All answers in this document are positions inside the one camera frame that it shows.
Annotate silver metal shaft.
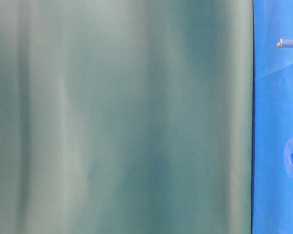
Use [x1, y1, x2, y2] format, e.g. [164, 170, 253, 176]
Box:
[277, 39, 293, 48]

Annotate blurred grey-green foreground panel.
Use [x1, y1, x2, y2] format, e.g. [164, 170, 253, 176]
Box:
[0, 0, 253, 234]

